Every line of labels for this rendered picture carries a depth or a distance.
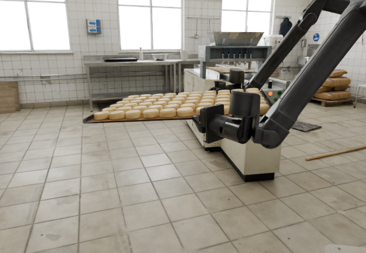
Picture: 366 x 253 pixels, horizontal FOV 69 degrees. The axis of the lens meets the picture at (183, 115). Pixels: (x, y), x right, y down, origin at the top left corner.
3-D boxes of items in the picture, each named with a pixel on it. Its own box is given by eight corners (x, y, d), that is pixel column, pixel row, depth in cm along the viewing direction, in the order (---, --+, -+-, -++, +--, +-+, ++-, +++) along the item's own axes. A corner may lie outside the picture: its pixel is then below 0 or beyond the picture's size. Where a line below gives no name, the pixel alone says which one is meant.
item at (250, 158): (219, 153, 303) (221, 73, 280) (248, 151, 308) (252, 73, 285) (242, 184, 236) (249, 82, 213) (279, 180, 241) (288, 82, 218)
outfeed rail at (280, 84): (215, 68, 407) (215, 63, 405) (217, 68, 407) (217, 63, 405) (286, 89, 216) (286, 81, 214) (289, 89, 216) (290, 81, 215)
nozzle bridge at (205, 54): (197, 75, 308) (197, 45, 300) (256, 74, 320) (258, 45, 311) (204, 79, 277) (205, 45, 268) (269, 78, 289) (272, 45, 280)
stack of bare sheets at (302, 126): (321, 127, 395) (321, 125, 395) (305, 132, 374) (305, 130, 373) (286, 118, 444) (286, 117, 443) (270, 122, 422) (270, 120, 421)
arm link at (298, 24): (321, 18, 102) (315, 17, 112) (308, 9, 102) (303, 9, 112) (250, 103, 121) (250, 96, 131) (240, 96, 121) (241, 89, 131)
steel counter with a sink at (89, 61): (89, 112, 483) (81, 42, 452) (88, 104, 547) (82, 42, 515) (250, 99, 593) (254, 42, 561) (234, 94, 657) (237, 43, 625)
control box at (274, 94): (253, 106, 219) (254, 90, 216) (280, 105, 223) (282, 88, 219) (255, 107, 216) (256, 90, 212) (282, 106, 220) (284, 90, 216)
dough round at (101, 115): (96, 121, 86) (95, 115, 86) (92, 118, 91) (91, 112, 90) (111, 118, 89) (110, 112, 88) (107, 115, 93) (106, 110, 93)
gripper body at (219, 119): (202, 142, 74) (221, 149, 68) (201, 106, 72) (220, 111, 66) (220, 136, 78) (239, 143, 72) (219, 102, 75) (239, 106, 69)
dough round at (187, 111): (185, 112, 88) (185, 106, 87) (196, 114, 84) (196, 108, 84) (174, 115, 85) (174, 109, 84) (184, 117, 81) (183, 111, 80)
